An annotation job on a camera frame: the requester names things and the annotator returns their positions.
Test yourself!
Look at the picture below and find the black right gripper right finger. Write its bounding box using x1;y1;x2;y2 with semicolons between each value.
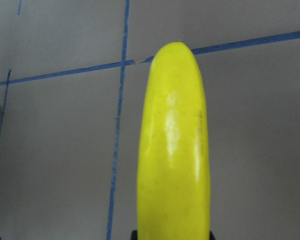
209;231;215;240

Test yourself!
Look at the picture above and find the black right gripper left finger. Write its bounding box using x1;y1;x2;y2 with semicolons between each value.
130;230;138;240

